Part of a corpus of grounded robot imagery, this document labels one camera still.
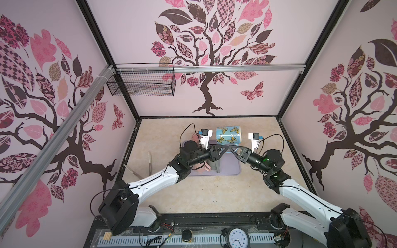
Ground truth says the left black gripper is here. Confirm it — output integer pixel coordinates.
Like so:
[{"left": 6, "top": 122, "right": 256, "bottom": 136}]
[{"left": 188, "top": 144, "right": 228, "bottom": 167}]

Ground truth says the blue butterfly mug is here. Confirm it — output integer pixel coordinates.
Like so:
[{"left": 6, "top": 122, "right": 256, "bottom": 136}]
[{"left": 216, "top": 126, "right": 242, "bottom": 146}]

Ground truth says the pink patterned mug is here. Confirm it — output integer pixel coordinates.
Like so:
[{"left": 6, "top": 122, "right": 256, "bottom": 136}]
[{"left": 192, "top": 162, "right": 212, "bottom": 173}]

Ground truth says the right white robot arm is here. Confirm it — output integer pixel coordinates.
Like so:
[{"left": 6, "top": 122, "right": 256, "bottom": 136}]
[{"left": 229, "top": 145, "right": 372, "bottom": 248}]

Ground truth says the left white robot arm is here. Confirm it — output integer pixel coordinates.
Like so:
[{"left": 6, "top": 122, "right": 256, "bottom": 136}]
[{"left": 98, "top": 141, "right": 228, "bottom": 236}]

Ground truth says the grey mug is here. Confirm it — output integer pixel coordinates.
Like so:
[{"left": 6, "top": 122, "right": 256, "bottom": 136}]
[{"left": 208, "top": 160, "right": 220, "bottom": 173}]

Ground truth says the pink round mug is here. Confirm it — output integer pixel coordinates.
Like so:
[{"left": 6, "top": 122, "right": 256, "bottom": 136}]
[{"left": 191, "top": 134, "right": 200, "bottom": 145}]

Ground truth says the lavender plastic tray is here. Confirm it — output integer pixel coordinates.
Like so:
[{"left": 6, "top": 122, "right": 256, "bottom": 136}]
[{"left": 182, "top": 141, "right": 241, "bottom": 176}]

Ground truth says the round analog clock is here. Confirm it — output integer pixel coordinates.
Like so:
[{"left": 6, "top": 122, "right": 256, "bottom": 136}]
[{"left": 226, "top": 227, "right": 250, "bottom": 248}]

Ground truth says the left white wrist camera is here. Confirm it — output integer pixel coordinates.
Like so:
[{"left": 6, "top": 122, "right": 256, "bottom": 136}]
[{"left": 199, "top": 129, "right": 213, "bottom": 149}]

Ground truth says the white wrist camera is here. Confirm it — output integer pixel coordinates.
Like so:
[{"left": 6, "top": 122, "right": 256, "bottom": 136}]
[
  {"left": 199, "top": 129, "right": 213, "bottom": 149},
  {"left": 248, "top": 132, "right": 263, "bottom": 151}
]

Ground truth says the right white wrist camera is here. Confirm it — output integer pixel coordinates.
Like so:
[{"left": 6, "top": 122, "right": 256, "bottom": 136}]
[{"left": 248, "top": 132, "right": 263, "bottom": 151}]

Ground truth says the black wire basket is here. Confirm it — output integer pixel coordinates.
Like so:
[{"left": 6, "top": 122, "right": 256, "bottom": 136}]
[{"left": 106, "top": 62, "right": 176, "bottom": 97}]

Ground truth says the white cable duct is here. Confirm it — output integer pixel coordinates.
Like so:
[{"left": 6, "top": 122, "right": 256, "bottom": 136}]
[{"left": 97, "top": 233, "right": 277, "bottom": 248}]

